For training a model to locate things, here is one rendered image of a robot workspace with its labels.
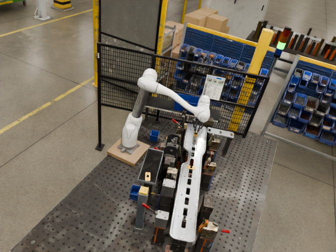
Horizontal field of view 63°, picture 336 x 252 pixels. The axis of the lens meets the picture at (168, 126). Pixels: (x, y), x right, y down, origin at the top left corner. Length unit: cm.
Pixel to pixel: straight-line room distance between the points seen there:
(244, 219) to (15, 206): 243
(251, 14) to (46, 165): 697
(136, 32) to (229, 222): 315
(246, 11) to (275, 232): 660
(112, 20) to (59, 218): 326
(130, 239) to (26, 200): 159
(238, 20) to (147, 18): 492
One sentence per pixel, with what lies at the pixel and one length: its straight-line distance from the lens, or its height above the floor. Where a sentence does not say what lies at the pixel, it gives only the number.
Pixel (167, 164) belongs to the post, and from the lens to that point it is 234.
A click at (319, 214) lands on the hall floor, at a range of 420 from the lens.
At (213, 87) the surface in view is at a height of 130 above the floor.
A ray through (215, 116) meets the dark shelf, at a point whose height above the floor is 103.
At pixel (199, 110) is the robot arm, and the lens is 244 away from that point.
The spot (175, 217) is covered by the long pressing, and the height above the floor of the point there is 100.
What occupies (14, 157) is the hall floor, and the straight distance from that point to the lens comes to 409.
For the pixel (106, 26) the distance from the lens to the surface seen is 488.
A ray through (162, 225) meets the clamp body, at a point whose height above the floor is 97.
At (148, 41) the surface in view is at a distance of 449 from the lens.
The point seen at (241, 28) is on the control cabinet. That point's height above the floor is 42.
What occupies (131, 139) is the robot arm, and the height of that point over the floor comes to 91.
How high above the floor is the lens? 275
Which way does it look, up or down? 37 degrees down
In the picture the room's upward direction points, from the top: 10 degrees clockwise
